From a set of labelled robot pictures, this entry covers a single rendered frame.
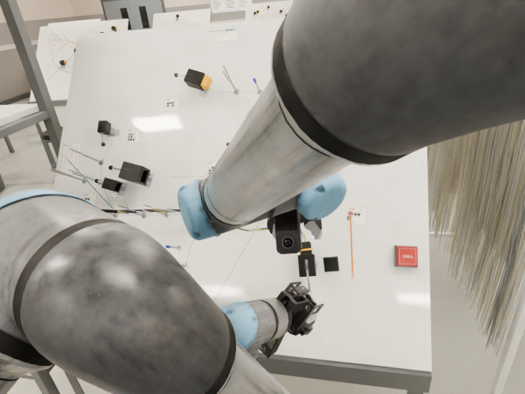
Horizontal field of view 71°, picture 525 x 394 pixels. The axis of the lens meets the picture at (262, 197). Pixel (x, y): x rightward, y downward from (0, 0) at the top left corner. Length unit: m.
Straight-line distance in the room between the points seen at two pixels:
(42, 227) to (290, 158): 0.21
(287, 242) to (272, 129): 0.46
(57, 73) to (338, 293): 4.75
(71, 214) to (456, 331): 2.27
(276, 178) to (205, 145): 0.93
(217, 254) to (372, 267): 0.44
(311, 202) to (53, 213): 0.29
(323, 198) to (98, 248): 0.30
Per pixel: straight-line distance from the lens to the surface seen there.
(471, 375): 2.27
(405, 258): 1.02
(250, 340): 0.61
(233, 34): 1.32
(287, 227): 0.67
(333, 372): 1.09
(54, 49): 5.55
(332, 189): 0.49
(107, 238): 0.29
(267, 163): 0.24
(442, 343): 2.36
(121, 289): 0.27
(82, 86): 1.49
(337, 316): 1.05
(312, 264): 0.96
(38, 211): 0.37
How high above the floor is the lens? 1.72
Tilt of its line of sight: 28 degrees down
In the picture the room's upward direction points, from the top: 5 degrees counter-clockwise
